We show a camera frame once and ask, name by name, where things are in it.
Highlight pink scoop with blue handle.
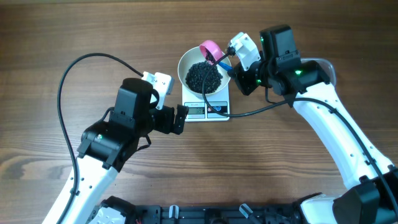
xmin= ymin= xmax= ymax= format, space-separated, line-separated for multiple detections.
xmin=199 ymin=40 xmax=233 ymax=72

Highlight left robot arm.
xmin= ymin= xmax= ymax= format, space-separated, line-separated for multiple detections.
xmin=44 ymin=78 xmax=188 ymax=223

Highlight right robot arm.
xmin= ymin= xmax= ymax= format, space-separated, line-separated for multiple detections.
xmin=228 ymin=25 xmax=397 ymax=223

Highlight white digital kitchen scale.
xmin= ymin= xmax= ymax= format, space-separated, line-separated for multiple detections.
xmin=182 ymin=85 xmax=230 ymax=122

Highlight black beans in bowl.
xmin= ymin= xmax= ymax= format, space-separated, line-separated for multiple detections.
xmin=185 ymin=62 xmax=223 ymax=94

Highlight white bowl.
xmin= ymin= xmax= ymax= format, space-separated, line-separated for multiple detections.
xmin=177 ymin=47 xmax=231 ymax=96

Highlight clear plastic food container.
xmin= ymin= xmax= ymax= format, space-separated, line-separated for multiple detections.
xmin=301 ymin=58 xmax=336 ymax=86

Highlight right black camera cable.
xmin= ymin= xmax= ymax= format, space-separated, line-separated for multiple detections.
xmin=201 ymin=46 xmax=398 ymax=215

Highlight black camera cable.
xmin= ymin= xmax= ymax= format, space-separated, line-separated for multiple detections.
xmin=201 ymin=46 xmax=398 ymax=215
xmin=57 ymin=52 xmax=145 ymax=224

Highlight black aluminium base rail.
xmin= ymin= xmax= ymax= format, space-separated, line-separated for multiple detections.
xmin=93 ymin=203 xmax=312 ymax=224

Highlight left black camera cable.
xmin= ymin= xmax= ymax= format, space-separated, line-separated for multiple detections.
xmin=57 ymin=52 xmax=145 ymax=224

